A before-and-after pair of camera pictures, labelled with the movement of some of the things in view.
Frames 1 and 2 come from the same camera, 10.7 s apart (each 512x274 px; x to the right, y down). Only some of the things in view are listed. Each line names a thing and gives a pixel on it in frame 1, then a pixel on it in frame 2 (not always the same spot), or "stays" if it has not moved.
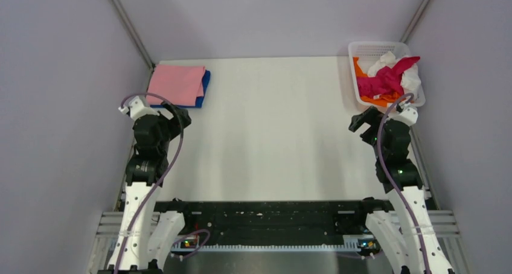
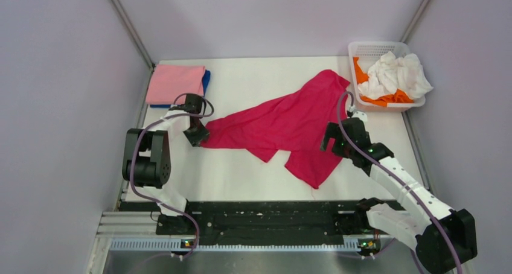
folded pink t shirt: (180, 85) stays
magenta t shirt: (386, 80) -> (292, 122)
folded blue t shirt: (199, 101) stays
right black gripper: (372, 116) -> (332, 131)
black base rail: (275, 223) stays
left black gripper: (181, 119) -> (194, 140)
